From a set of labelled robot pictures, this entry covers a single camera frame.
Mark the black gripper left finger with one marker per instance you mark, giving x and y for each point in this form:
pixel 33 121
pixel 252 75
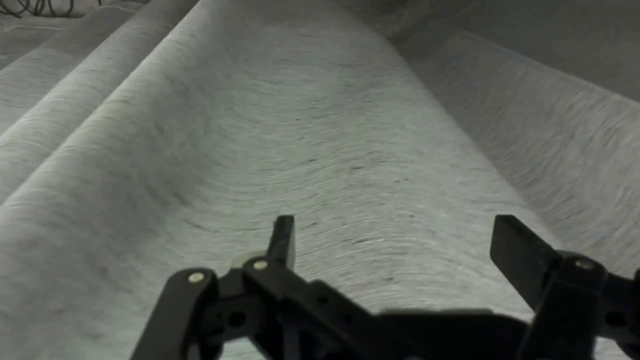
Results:
pixel 263 300

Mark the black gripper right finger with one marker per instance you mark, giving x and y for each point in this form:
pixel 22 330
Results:
pixel 573 297

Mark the grey fabric curtain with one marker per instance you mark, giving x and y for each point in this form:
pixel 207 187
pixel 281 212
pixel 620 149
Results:
pixel 147 137

